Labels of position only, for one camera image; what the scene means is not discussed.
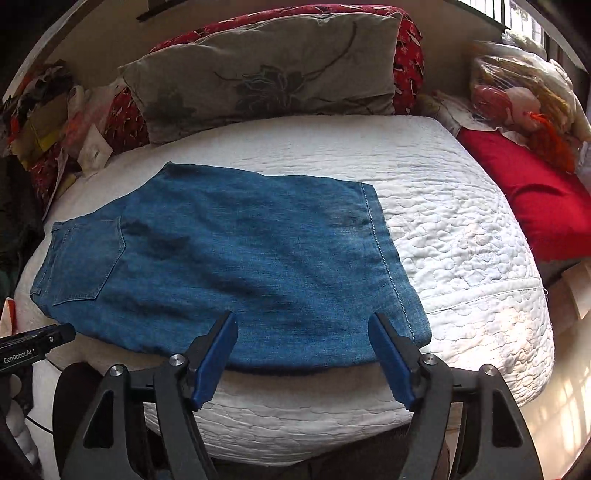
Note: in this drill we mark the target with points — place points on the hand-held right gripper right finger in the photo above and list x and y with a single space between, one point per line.
390 360

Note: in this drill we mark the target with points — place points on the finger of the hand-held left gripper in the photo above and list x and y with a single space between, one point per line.
62 333

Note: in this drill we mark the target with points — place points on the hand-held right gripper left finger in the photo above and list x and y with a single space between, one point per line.
217 360

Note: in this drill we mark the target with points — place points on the blue denim pants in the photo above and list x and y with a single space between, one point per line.
231 258

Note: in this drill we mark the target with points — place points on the person's left hand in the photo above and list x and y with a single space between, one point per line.
22 434

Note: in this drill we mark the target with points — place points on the green garment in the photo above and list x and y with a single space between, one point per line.
7 286

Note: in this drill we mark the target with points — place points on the black jacket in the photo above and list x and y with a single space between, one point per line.
18 217

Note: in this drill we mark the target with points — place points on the white paper sheet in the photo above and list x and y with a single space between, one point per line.
62 194

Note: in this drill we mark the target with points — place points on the white quilted bed cover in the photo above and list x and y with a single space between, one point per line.
461 230

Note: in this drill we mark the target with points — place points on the white flat packet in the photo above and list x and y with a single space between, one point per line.
94 152

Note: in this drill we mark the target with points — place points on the beige box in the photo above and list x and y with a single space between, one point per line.
577 290

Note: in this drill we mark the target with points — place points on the cardboard box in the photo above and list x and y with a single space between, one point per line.
41 124

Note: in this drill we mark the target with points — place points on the plain red pillow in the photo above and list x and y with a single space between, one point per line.
531 189

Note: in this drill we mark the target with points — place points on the clear plastic bag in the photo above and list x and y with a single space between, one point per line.
90 110

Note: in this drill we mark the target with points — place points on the pile of mixed clothes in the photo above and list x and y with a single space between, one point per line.
41 83

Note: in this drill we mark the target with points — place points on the doll in plastic bag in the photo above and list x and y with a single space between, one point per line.
521 101

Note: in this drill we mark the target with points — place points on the grey floral pillow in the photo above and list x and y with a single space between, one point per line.
277 69

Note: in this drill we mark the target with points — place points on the white fluffy bundle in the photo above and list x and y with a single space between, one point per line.
554 69

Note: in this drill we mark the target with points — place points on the window with dark frame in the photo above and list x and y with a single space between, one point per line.
508 14

